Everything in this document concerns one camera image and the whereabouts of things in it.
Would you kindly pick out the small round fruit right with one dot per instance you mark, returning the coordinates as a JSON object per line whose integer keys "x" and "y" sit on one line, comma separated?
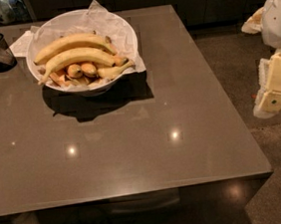
{"x": 89, "y": 69}

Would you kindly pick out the small round fruit left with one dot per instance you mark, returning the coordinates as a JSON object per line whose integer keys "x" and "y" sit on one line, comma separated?
{"x": 74, "y": 71}

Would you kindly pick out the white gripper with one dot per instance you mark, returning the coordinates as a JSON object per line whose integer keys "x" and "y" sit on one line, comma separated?
{"x": 277, "y": 20}

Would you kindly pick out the small yellow banana right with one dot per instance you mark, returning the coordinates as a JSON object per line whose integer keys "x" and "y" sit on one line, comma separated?
{"x": 113, "y": 72}

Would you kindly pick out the white bowl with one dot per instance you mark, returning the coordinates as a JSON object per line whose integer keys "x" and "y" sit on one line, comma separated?
{"x": 83, "y": 86}

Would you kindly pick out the brown tipped fruit piece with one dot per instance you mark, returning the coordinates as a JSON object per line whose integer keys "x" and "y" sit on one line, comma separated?
{"x": 120, "y": 61}

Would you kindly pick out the orange carrot piece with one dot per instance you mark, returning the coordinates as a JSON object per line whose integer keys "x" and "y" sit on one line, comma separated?
{"x": 60, "y": 78}

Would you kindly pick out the upper yellow banana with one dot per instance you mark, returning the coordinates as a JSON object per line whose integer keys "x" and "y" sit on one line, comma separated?
{"x": 74, "y": 41}

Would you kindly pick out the small round fruit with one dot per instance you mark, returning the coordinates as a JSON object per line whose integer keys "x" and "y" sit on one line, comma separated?
{"x": 89, "y": 69}
{"x": 74, "y": 71}

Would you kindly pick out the white paper under bowl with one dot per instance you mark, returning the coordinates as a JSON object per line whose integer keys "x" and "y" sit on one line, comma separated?
{"x": 20, "y": 46}

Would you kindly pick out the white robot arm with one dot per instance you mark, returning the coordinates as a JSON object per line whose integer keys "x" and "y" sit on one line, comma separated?
{"x": 267, "y": 21}

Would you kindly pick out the long yellow banana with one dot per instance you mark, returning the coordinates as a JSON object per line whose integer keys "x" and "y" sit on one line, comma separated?
{"x": 74, "y": 56}

